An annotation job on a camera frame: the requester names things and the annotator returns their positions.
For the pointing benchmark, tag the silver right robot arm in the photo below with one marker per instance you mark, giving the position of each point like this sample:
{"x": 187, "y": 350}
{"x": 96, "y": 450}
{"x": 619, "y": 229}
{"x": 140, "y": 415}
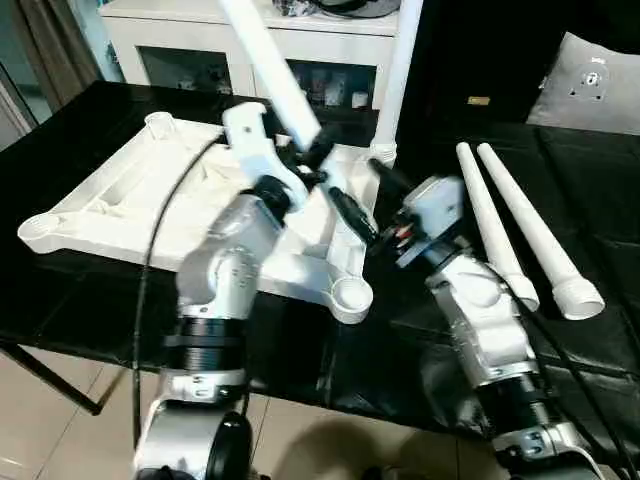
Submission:
{"x": 480, "y": 310}

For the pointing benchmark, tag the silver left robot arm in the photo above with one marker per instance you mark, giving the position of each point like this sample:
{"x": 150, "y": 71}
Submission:
{"x": 220, "y": 280}

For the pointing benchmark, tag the white plastic table top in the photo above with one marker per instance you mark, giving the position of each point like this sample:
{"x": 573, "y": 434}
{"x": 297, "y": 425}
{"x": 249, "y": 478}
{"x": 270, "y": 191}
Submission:
{"x": 125, "y": 200}

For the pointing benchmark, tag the black case with gold label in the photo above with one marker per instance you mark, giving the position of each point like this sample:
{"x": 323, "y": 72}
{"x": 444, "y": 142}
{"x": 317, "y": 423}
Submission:
{"x": 475, "y": 60}

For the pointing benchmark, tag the brown curtain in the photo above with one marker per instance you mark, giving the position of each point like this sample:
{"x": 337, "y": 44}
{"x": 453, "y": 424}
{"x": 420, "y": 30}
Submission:
{"x": 50, "y": 50}

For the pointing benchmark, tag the white glass-door cabinet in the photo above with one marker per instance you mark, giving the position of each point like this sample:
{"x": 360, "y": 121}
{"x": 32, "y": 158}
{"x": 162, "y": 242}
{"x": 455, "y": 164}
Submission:
{"x": 175, "y": 45}

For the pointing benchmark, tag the black mat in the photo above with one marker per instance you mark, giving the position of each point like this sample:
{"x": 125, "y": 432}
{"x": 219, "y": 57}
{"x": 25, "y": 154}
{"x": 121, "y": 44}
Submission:
{"x": 75, "y": 300}

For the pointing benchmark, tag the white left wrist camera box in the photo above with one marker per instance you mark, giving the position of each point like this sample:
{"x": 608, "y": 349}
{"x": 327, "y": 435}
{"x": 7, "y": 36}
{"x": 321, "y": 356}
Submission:
{"x": 250, "y": 145}

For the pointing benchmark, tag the grey pillow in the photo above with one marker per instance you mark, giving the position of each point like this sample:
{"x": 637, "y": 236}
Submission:
{"x": 590, "y": 85}

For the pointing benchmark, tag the white plastic table leg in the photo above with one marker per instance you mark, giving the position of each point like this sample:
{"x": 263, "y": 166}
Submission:
{"x": 480, "y": 200}
{"x": 530, "y": 215}
{"x": 270, "y": 65}
{"x": 400, "y": 75}

